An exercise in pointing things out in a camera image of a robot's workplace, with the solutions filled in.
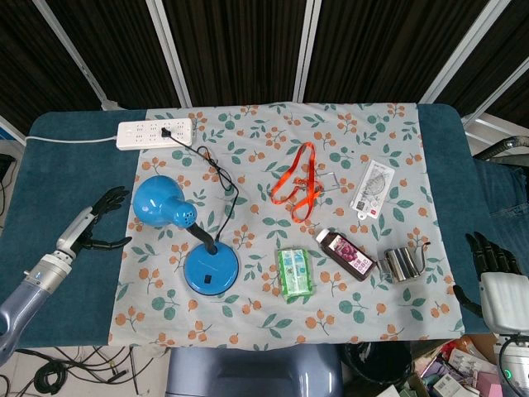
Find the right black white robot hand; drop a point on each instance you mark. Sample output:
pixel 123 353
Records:
pixel 504 297

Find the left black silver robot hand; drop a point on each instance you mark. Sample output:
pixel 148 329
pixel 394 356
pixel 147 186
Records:
pixel 78 227

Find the blue desk lamp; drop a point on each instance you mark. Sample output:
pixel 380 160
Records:
pixel 157 202

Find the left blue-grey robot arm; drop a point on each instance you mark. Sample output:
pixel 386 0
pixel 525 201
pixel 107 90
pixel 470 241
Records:
pixel 29 293

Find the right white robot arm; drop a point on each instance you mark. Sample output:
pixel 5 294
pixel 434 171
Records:
pixel 514 364

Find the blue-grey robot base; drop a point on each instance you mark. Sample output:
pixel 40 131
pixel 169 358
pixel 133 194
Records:
pixel 248 372

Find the teal table cover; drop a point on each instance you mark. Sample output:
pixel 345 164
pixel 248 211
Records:
pixel 70 173

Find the cardboard box of clutter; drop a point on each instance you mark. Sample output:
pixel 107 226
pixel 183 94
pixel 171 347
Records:
pixel 454 368

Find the stainless steel pitcher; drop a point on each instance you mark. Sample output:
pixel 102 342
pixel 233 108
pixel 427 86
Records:
pixel 403 264

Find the blue denim fabric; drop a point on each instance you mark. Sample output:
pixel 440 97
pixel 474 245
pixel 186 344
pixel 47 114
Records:
pixel 504 190

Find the white power strip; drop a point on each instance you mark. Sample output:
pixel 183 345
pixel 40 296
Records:
pixel 136 134

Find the black waste bin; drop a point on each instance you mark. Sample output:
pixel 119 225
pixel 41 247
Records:
pixel 372 368

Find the purple grape juice bottle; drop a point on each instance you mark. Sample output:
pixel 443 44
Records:
pixel 351 256

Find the packaged ruler protractor set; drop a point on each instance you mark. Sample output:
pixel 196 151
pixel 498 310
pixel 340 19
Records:
pixel 372 190

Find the floral grey tablecloth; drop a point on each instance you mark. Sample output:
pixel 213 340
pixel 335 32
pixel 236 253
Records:
pixel 256 173

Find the clear badge holder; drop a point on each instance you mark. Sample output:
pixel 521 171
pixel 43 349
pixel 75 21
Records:
pixel 330 182

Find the green tissue pack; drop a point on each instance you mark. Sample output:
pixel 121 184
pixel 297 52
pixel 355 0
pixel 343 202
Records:
pixel 295 275

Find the aluminium partition post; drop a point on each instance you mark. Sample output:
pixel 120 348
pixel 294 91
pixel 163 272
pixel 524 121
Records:
pixel 306 49
pixel 78 58
pixel 169 49
pixel 458 54
pixel 496 95

